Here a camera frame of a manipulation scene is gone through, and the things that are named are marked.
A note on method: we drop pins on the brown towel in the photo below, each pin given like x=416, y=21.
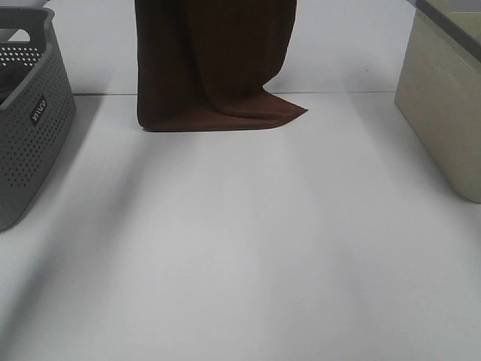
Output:
x=203, y=65

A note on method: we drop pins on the beige plastic bin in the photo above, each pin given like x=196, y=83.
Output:
x=439, y=88

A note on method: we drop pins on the grey perforated plastic basket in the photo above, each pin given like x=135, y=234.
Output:
x=37, y=108

